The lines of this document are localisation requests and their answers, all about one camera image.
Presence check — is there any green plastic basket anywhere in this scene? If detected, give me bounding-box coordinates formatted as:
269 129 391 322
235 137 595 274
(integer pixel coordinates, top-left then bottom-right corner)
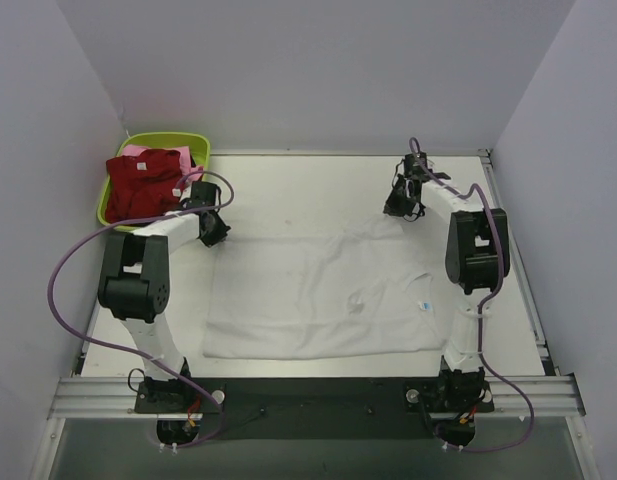
96 132 211 225

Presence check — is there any white t shirt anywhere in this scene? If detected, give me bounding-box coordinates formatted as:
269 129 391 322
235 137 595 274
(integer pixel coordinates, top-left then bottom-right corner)
203 217 443 360

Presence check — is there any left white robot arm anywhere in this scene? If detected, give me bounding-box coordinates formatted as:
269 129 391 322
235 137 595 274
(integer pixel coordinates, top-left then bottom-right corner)
98 181 230 412

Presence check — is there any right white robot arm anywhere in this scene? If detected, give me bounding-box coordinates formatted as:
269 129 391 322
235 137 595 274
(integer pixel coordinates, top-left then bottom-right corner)
383 152 510 373

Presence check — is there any pink t shirt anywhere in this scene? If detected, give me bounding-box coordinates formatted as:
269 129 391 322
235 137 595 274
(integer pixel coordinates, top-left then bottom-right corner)
121 144 203 181

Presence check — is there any red t shirt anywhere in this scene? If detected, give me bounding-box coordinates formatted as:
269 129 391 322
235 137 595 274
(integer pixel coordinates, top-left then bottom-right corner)
104 150 183 223

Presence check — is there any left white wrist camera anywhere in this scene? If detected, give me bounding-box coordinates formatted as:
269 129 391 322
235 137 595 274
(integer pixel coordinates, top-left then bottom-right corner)
172 184 192 201

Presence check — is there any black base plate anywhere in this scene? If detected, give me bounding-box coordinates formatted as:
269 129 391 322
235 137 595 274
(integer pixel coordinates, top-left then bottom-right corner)
134 375 494 444

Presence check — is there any aluminium front rail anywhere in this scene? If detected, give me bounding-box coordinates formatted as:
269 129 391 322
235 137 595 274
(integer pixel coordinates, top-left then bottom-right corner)
50 376 586 419

